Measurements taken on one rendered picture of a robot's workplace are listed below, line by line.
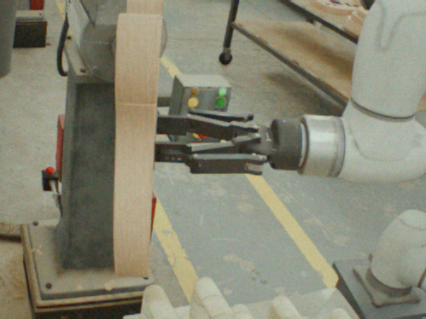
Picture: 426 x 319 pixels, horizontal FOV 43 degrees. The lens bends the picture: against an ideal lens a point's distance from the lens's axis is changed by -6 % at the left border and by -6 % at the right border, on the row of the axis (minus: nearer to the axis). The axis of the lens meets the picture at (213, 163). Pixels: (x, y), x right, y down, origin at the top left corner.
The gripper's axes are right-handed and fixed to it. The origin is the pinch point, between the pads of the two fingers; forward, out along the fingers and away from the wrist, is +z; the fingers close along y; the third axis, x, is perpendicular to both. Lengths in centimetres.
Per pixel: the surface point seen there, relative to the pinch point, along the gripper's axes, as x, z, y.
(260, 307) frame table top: -50, -24, 14
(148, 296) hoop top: -19.1, 0.3, -12.6
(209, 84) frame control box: -32, -15, 88
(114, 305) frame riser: -120, 13, 78
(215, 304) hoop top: -19.4, -9.4, -13.5
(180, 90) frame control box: -34, -7, 86
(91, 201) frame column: -82, 22, 92
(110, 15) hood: 1, 12, 49
